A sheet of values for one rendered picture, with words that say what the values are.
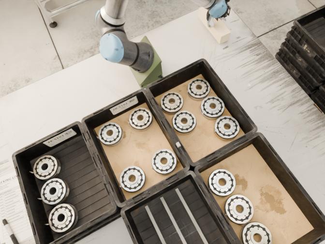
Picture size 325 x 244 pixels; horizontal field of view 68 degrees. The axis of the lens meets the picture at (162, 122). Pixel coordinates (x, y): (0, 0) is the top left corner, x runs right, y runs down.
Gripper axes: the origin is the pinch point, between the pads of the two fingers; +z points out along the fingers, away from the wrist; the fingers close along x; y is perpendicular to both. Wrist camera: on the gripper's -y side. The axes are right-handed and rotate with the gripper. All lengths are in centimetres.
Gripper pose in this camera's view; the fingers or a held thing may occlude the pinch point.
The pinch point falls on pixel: (214, 22)
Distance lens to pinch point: 150.1
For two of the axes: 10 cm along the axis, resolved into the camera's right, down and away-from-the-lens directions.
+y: 4.5, 8.1, -3.7
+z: 0.7, 3.8, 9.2
